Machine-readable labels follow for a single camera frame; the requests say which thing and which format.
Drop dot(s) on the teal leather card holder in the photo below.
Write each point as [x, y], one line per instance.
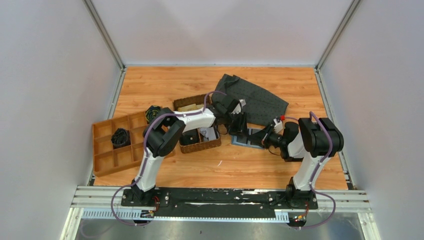
[243, 141]

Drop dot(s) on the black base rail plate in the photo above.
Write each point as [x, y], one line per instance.
[219, 202]

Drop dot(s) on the black rolled tie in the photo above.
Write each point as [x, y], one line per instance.
[121, 138]

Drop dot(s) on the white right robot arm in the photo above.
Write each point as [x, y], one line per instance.
[310, 141]

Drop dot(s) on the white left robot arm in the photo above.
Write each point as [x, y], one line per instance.
[164, 132]

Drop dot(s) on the woven wicker basket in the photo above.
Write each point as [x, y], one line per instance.
[199, 101]

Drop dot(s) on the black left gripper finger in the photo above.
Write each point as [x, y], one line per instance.
[241, 126]
[233, 128]

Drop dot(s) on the dark grey dotted cloth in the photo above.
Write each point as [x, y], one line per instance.
[261, 106]

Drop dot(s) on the wooden compartment tray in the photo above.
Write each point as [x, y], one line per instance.
[107, 160]

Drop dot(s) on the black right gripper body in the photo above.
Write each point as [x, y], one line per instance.
[276, 140]

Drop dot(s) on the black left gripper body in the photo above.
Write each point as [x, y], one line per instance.
[228, 118]

